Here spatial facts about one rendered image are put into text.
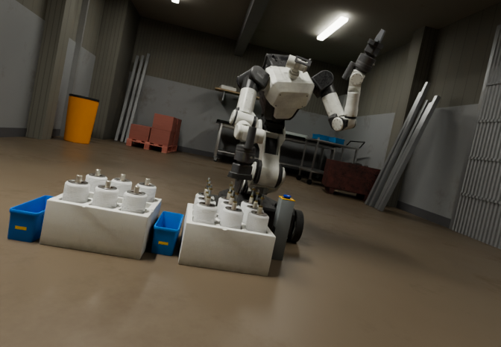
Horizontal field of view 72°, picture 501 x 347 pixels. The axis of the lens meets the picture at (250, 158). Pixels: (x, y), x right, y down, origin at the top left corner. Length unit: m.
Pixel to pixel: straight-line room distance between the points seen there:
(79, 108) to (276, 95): 4.42
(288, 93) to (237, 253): 0.90
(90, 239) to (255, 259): 0.67
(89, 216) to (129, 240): 0.18
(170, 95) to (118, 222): 7.19
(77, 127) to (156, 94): 3.06
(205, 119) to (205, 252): 7.10
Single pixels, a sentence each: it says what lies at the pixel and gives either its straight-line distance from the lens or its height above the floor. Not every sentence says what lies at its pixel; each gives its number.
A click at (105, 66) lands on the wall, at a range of 7.71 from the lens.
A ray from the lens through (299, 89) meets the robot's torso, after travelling 1.94.
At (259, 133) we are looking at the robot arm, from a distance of 1.50.
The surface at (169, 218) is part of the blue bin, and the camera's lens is 1.85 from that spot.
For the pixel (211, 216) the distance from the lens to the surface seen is 1.50.
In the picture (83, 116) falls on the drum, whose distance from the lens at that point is 5.96.
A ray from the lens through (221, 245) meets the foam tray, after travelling 1.51.
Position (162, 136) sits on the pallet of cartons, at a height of 0.32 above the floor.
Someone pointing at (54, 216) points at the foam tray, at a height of 0.12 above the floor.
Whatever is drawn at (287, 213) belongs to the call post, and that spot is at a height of 0.24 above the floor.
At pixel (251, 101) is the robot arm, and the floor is 0.77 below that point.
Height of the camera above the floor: 0.56
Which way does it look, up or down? 3 degrees down
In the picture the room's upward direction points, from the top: 12 degrees clockwise
